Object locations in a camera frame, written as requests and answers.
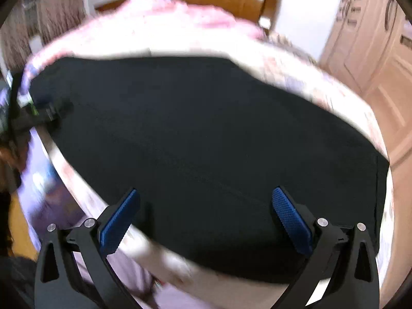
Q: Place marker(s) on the purple cloth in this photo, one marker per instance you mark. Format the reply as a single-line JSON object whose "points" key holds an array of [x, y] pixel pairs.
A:
{"points": [[48, 199]]}

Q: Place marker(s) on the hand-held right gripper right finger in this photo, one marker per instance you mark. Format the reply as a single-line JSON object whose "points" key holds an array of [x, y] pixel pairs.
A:
{"points": [[291, 222]]}

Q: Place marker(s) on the patterned curtain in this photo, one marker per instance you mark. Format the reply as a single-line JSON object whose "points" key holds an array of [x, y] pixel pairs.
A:
{"points": [[58, 6]]}

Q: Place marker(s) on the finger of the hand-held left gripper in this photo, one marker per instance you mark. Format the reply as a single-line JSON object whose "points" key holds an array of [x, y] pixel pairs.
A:
{"points": [[48, 114]]}

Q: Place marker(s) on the black pants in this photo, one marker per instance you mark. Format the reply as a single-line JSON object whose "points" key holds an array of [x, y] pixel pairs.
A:
{"points": [[209, 151]]}

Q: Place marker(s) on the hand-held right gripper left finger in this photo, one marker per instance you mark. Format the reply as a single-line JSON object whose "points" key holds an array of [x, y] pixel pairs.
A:
{"points": [[117, 223]]}

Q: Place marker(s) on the floral bed sheet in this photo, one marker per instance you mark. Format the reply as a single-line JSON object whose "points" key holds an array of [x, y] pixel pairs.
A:
{"points": [[338, 96]]}

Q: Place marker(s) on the wooden wardrobe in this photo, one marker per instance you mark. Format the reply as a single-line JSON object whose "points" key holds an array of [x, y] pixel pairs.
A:
{"points": [[370, 54]]}

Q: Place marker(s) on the person's light clothing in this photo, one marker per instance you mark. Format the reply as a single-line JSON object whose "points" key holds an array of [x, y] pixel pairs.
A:
{"points": [[144, 280]]}

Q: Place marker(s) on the pink quilt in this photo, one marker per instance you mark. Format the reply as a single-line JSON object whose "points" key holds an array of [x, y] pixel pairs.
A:
{"points": [[161, 22]]}

